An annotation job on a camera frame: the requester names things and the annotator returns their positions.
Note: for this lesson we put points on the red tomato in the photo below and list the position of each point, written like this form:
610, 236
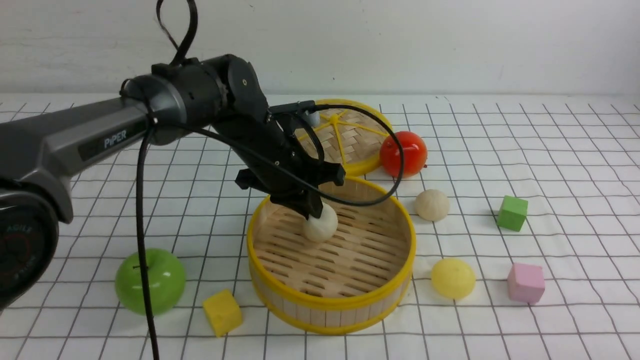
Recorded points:
414, 150

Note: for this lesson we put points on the pink cube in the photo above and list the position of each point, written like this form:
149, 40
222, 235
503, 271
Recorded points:
526, 283

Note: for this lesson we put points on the white grid tablecloth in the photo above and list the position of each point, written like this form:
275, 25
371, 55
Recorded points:
576, 162

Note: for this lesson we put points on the white bun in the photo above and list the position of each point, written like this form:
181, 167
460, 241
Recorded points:
322, 228
432, 205

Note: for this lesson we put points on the yellow cube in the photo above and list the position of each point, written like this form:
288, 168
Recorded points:
222, 312

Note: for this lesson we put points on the bamboo steamer tray yellow rim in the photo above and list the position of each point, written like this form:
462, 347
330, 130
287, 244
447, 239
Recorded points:
342, 285

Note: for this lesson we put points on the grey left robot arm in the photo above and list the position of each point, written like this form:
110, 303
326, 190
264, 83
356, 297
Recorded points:
40, 154

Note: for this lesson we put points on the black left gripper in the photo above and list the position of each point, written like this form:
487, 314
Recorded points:
264, 138

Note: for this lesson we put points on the green cube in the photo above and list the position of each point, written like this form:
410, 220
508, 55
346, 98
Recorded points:
513, 213

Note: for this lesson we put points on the green apple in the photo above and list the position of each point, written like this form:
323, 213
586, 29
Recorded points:
166, 278

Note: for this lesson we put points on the yellow bun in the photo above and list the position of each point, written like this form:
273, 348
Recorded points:
453, 278

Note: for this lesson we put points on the woven bamboo steamer lid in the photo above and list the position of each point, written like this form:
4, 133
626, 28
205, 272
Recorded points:
349, 137

